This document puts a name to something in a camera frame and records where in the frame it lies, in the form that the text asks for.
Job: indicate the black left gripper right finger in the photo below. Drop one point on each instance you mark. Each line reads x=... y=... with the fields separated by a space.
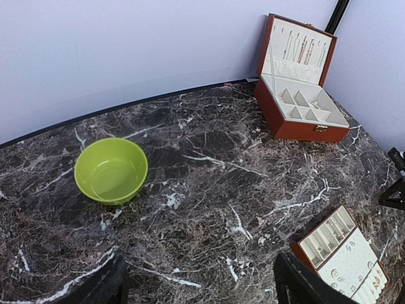
x=295 y=283

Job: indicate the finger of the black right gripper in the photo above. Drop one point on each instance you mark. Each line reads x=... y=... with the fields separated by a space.
x=393 y=197

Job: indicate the green plastic bowl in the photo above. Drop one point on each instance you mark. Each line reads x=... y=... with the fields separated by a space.
x=111 y=171

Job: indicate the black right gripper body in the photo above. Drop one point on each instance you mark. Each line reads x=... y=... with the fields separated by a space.
x=397 y=158

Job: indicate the beige jewelry tray insert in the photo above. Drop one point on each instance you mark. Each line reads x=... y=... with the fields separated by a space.
x=340 y=255

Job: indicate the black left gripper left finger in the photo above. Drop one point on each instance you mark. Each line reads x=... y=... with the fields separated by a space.
x=109 y=284

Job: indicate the red wooden jewelry box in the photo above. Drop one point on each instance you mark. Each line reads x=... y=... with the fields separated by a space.
x=293 y=65

